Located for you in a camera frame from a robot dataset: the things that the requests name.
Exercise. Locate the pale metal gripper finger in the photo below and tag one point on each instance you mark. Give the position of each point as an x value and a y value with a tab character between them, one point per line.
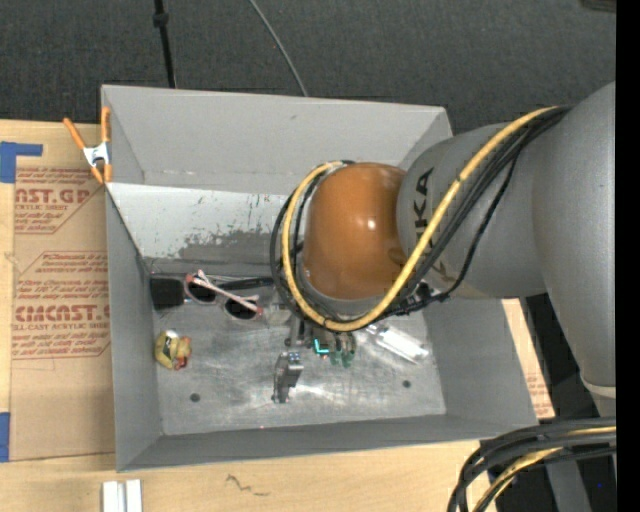
280	386
296	368

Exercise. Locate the pink sunglasses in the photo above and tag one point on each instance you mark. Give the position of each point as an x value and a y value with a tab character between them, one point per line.
236	303

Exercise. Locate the black pen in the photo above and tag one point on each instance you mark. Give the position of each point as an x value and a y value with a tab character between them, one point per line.
245	283

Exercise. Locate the clear plastic bottle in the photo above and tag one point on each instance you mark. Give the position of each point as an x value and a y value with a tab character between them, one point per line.
400	344

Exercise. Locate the yellow toy duck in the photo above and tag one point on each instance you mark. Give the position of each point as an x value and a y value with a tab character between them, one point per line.
171	350

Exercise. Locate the black box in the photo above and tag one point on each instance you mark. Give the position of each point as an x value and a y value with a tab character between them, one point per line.
166	293

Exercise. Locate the grey metal bin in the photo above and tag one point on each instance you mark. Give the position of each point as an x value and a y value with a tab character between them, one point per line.
240	150

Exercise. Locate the brown cardboard board red print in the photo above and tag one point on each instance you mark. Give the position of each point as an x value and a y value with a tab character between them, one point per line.
55	380

